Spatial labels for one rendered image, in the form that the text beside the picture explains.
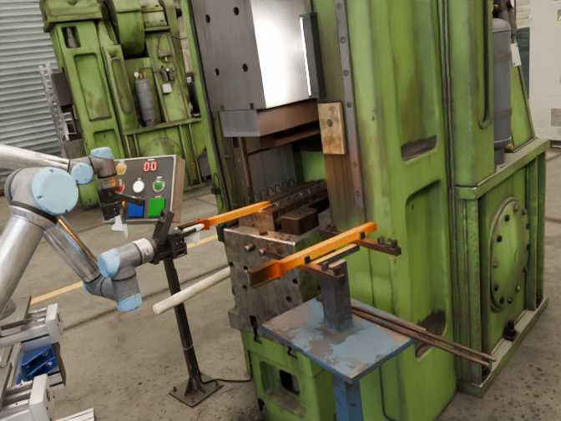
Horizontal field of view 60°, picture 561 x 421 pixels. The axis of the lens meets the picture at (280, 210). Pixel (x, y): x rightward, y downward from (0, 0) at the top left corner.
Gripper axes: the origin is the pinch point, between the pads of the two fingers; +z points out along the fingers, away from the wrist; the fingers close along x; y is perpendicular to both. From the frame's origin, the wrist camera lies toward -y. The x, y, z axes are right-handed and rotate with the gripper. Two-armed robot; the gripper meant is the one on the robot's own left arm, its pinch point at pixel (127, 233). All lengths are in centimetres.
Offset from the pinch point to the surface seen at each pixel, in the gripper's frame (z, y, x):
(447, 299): 45, -116, 50
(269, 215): -4, -50, 36
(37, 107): -41, 90, -758
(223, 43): -66, -46, 27
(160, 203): -8.8, -15.5, -1.2
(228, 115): -41, -44, 23
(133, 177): -19.0, -8.1, -15.8
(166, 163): -23.5, -22.0, -8.0
